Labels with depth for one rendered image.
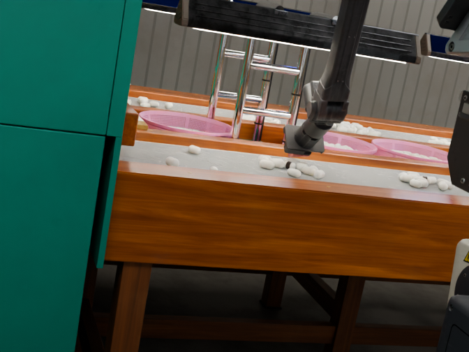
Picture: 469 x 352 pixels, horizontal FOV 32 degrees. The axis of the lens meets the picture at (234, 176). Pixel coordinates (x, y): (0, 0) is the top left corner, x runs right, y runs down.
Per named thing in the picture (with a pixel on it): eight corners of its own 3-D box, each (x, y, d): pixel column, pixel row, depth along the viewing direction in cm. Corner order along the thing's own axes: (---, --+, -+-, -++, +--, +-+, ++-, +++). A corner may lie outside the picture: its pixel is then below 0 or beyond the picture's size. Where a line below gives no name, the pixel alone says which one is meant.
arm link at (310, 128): (315, 126, 188) (337, 128, 190) (311, 100, 190) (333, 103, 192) (303, 140, 194) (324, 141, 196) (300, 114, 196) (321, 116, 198)
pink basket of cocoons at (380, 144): (469, 195, 239) (477, 165, 237) (390, 188, 230) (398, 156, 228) (423, 172, 264) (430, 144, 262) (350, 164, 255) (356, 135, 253)
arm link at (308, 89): (313, 111, 183) (348, 112, 185) (306, 67, 187) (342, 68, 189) (297, 135, 193) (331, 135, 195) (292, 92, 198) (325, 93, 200)
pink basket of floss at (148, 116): (246, 163, 229) (252, 130, 227) (195, 172, 206) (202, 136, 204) (169, 140, 241) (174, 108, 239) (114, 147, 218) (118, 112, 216)
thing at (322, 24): (420, 65, 202) (427, 35, 200) (180, 26, 181) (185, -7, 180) (405, 61, 209) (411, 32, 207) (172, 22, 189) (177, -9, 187)
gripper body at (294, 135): (282, 127, 201) (294, 113, 194) (319, 131, 204) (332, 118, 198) (283, 151, 198) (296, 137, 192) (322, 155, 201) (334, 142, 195)
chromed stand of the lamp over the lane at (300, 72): (313, 194, 205) (349, 17, 195) (239, 187, 199) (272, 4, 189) (286, 174, 223) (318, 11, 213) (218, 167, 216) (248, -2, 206)
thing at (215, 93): (262, 156, 242) (290, 5, 232) (197, 149, 236) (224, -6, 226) (242, 141, 260) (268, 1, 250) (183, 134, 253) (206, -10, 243)
